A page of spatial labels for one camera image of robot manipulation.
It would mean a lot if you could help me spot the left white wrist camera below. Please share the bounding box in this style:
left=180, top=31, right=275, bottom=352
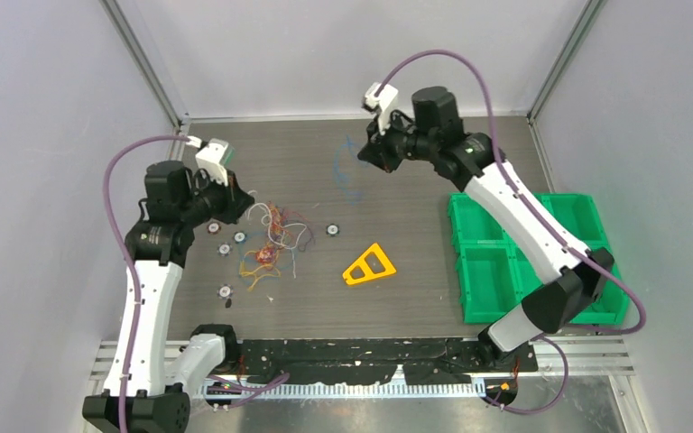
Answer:
left=186, top=135, right=235, bottom=186

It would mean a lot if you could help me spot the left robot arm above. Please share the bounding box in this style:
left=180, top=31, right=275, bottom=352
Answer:
left=82, top=161, right=254, bottom=432

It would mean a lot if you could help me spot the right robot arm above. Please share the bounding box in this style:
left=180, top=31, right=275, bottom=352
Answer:
left=357, top=83, right=614, bottom=371

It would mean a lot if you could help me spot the green plastic bin organiser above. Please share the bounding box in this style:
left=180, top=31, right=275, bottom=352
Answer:
left=448, top=193, right=611, bottom=325

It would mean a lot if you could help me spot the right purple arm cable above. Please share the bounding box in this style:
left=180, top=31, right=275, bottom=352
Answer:
left=373, top=50, right=648, bottom=416

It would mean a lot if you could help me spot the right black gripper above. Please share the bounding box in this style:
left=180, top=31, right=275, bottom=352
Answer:
left=359, top=108, right=438, bottom=174

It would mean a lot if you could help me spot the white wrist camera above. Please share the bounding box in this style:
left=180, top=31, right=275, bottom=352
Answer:
left=363, top=82, right=399, bottom=135
left=186, top=135, right=235, bottom=186

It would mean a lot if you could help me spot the poker chip near red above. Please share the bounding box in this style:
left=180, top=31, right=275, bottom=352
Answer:
left=217, top=243, right=232, bottom=257

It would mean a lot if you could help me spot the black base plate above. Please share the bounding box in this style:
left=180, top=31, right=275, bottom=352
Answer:
left=219, top=337, right=538, bottom=385

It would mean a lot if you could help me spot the colourful wire bundle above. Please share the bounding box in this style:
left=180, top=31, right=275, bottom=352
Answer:
left=237, top=199, right=318, bottom=294

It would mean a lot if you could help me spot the poker chip lower left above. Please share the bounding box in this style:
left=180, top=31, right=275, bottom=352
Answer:
left=217, top=285, right=234, bottom=299

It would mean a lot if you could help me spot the poker chip centre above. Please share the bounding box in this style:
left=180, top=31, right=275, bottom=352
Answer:
left=326, top=224, right=340, bottom=236

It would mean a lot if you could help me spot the white slotted cable duct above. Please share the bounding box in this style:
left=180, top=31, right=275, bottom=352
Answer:
left=206, top=380, right=504, bottom=401

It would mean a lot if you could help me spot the yellow triangular plastic frame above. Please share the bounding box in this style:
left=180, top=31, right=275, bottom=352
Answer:
left=342, top=243, right=397, bottom=286

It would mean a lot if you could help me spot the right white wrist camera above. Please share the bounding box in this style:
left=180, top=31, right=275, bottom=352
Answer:
left=363, top=82, right=399, bottom=135

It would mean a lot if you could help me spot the poker chip by gripper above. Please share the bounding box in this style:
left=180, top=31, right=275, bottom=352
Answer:
left=233, top=231, right=247, bottom=244

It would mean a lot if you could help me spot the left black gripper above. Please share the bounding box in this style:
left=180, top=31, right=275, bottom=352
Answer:
left=180, top=166, right=254, bottom=227

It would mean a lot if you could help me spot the aluminium frame rail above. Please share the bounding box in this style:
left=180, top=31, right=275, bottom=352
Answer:
left=525, top=334, right=636, bottom=376

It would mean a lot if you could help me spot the blue wire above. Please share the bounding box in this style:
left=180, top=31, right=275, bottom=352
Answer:
left=331, top=134, right=365, bottom=206

